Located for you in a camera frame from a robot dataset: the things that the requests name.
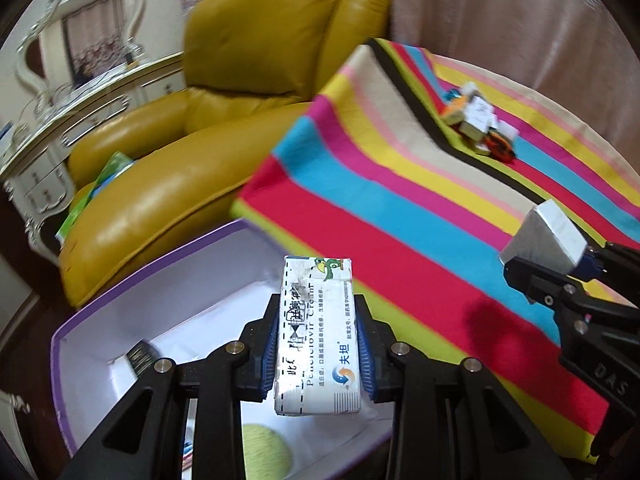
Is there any pink curtain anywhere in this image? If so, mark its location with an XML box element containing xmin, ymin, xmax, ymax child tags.
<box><xmin>390</xmin><ymin>0</ymin><xmax>640</xmax><ymax>171</ymax></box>

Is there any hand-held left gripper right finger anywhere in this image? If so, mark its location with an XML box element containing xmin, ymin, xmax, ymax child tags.
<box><xmin>352</xmin><ymin>296</ymin><xmax>571</xmax><ymax>480</ymax></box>

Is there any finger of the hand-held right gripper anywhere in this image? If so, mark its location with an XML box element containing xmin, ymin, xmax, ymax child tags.
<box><xmin>501</xmin><ymin>255</ymin><xmax>601</xmax><ymax>333</ymax></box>
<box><xmin>575</xmin><ymin>242</ymin><xmax>640</xmax><ymax>306</ymax></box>

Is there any white box grey logo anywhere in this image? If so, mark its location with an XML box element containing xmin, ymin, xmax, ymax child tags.
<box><xmin>459</xmin><ymin>96</ymin><xmax>495</xmax><ymax>136</ymax></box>

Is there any purple cardboard box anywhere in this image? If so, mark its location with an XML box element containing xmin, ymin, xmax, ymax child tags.
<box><xmin>50</xmin><ymin>218</ymin><xmax>396</xmax><ymax>480</ymax></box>

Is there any yellow leather sofa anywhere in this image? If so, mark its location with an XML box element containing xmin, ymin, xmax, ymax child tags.
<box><xmin>57</xmin><ymin>0</ymin><xmax>393</xmax><ymax>311</ymax></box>

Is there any black box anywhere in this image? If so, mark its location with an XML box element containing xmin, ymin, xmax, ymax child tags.
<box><xmin>124</xmin><ymin>341</ymin><xmax>155</xmax><ymax>377</ymax></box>

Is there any silver framed mirror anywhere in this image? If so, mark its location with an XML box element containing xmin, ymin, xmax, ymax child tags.
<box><xmin>15</xmin><ymin>0</ymin><xmax>146</xmax><ymax>111</ymax></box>

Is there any orange box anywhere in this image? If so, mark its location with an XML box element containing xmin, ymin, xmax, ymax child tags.
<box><xmin>439</xmin><ymin>102</ymin><xmax>468</xmax><ymax>126</ymax></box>

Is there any green sponge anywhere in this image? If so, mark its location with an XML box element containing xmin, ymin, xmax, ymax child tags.
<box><xmin>241</xmin><ymin>422</ymin><xmax>297</xmax><ymax>480</ymax></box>

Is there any white medicine box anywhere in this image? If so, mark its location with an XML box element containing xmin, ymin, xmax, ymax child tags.
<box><xmin>274</xmin><ymin>255</ymin><xmax>365</xmax><ymax>417</ymax></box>

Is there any white ornate dresser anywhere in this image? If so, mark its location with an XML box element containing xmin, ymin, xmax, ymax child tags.
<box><xmin>0</xmin><ymin>52</ymin><xmax>186</xmax><ymax>261</ymax></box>

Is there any orange black small item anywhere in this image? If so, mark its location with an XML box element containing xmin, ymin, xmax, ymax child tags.
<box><xmin>484</xmin><ymin>132</ymin><xmax>517</xmax><ymax>162</ymax></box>

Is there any colourful striped tablecloth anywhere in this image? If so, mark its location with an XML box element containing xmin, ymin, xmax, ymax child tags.
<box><xmin>231</xmin><ymin>39</ymin><xmax>640</xmax><ymax>461</ymax></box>

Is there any green packet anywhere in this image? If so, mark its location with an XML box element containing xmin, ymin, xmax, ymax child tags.
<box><xmin>55</xmin><ymin>152</ymin><xmax>136</xmax><ymax>241</ymax></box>

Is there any small plain white box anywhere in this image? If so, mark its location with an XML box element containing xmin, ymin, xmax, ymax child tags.
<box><xmin>492</xmin><ymin>115</ymin><xmax>519</xmax><ymax>139</ymax></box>

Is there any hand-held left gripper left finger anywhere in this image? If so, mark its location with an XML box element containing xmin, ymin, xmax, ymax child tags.
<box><xmin>57</xmin><ymin>294</ymin><xmax>281</xmax><ymax>480</ymax></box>

